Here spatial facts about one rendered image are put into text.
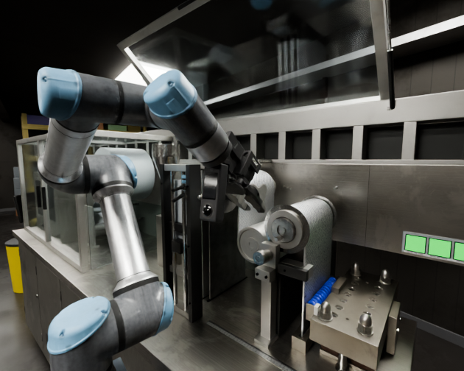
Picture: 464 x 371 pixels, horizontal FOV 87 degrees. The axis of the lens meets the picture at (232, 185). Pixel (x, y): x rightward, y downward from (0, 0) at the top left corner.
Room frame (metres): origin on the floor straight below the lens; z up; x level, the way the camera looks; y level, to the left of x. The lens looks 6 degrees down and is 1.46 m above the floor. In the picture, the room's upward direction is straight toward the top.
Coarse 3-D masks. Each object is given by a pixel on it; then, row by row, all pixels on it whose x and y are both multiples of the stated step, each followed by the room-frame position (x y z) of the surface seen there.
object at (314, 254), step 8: (328, 232) 0.83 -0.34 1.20; (320, 240) 0.77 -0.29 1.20; (328, 240) 0.84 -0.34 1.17; (304, 248) 0.68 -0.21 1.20; (312, 248) 0.72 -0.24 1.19; (320, 248) 0.78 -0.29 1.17; (328, 248) 0.84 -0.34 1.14; (304, 256) 0.68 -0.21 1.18; (312, 256) 0.72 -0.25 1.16; (320, 256) 0.78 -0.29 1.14; (328, 256) 0.84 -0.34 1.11; (304, 264) 0.68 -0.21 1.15; (312, 264) 0.72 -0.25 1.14; (320, 264) 0.78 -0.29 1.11; (328, 264) 0.84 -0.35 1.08; (320, 272) 0.78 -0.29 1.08; (328, 272) 0.85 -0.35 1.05; (312, 280) 0.73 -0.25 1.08; (320, 280) 0.78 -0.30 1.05; (304, 288) 0.68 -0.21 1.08; (312, 288) 0.73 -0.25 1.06; (304, 296) 0.68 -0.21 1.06; (312, 296) 0.73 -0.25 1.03; (304, 304) 0.68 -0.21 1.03
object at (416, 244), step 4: (408, 236) 0.78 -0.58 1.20; (412, 236) 0.78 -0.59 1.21; (416, 236) 0.77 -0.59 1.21; (408, 240) 0.78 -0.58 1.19; (412, 240) 0.78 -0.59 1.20; (416, 240) 0.77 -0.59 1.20; (420, 240) 0.76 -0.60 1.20; (424, 240) 0.76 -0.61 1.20; (408, 244) 0.78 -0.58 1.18; (412, 244) 0.77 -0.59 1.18; (416, 244) 0.77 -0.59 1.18; (420, 244) 0.76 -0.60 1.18; (424, 244) 0.76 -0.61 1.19; (408, 248) 0.78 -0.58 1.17; (412, 248) 0.77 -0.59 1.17; (416, 248) 0.77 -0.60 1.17; (420, 248) 0.76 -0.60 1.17; (424, 248) 0.76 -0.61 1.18
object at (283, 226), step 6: (282, 216) 0.72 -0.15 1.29; (276, 222) 0.71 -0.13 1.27; (282, 222) 0.70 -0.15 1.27; (288, 222) 0.69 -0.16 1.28; (276, 228) 0.71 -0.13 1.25; (282, 228) 0.70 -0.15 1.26; (288, 228) 0.69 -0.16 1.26; (294, 228) 0.68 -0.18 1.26; (276, 234) 0.71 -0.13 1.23; (282, 234) 0.70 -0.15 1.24; (288, 234) 0.69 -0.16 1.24; (294, 234) 0.68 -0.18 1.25; (282, 240) 0.70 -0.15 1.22; (288, 240) 0.69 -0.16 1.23
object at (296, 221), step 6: (282, 210) 0.72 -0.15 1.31; (270, 216) 0.74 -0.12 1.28; (276, 216) 0.72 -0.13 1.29; (288, 216) 0.70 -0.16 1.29; (294, 216) 0.69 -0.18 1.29; (270, 222) 0.74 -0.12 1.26; (294, 222) 0.69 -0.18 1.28; (300, 222) 0.68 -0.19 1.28; (270, 228) 0.74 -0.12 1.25; (300, 228) 0.67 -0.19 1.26; (270, 234) 0.74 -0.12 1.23; (300, 234) 0.67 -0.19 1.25; (294, 240) 0.69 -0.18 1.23; (300, 240) 0.68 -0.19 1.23; (282, 246) 0.71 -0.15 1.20; (288, 246) 0.70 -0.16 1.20; (294, 246) 0.69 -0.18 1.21
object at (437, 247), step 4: (432, 240) 0.74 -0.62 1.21; (436, 240) 0.74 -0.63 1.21; (440, 240) 0.73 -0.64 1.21; (432, 244) 0.74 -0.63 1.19; (436, 244) 0.74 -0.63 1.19; (440, 244) 0.73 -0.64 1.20; (444, 244) 0.73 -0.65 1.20; (448, 244) 0.72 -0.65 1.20; (432, 248) 0.74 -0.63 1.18; (436, 248) 0.74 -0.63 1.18; (440, 248) 0.73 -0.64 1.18; (444, 248) 0.73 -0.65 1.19; (448, 248) 0.72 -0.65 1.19; (432, 252) 0.74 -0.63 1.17; (436, 252) 0.74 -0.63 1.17; (440, 252) 0.73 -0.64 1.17; (444, 252) 0.72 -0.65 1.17; (448, 252) 0.72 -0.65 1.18; (444, 256) 0.72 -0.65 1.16; (448, 256) 0.72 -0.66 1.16
